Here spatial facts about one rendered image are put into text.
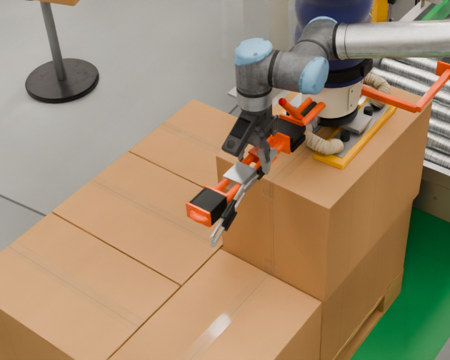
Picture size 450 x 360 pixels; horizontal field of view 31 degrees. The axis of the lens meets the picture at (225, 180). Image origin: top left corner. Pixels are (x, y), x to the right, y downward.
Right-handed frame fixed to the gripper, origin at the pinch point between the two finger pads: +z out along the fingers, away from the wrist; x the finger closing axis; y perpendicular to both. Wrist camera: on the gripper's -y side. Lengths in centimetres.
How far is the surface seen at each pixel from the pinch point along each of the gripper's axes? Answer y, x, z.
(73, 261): -23, 58, 53
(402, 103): 45.4, -20.4, -1.2
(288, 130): 16.4, -0.6, -1.9
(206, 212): -22.5, -2.2, -2.5
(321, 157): 24.8, -6.6, 11.0
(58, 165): 47, 153, 107
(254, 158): 3.1, 1.4, 0.0
